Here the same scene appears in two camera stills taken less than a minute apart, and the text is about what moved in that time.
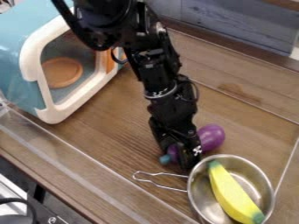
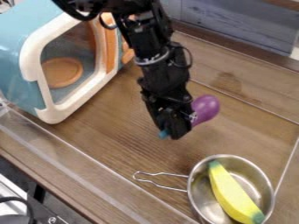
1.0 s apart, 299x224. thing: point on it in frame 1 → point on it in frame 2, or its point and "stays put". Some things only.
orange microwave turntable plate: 61,72 stays put
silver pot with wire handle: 207,206 stays put
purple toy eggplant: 211,136 → 205,106
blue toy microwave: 51,66 stays put
